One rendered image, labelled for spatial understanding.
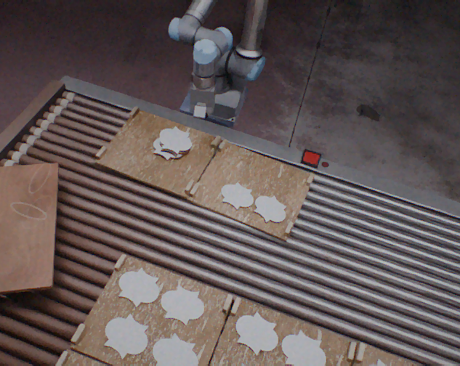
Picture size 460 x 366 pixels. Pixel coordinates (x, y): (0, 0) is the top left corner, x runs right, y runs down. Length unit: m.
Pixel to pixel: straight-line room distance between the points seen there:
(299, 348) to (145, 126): 1.11
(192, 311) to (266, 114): 2.24
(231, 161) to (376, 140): 1.86
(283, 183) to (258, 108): 1.74
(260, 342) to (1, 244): 0.88
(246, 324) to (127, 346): 0.38
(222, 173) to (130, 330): 0.72
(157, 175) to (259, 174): 0.41
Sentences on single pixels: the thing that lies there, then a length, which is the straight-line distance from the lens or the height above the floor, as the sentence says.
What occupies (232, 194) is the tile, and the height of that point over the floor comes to 0.95.
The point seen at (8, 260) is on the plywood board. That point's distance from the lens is 1.67.
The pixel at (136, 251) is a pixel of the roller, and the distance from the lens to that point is 1.75.
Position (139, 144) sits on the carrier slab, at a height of 0.94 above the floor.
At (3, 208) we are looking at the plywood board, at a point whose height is 1.04.
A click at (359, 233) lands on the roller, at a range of 1.92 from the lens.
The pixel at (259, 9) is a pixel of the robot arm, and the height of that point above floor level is 1.40.
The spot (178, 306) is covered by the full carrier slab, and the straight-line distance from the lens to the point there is 1.62.
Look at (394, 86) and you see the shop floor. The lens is 4.21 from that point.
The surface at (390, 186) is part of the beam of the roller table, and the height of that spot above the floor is 0.92.
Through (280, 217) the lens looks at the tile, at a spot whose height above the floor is 0.95.
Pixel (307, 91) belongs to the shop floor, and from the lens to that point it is 3.87.
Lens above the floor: 2.42
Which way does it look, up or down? 51 degrees down
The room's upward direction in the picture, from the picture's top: 9 degrees clockwise
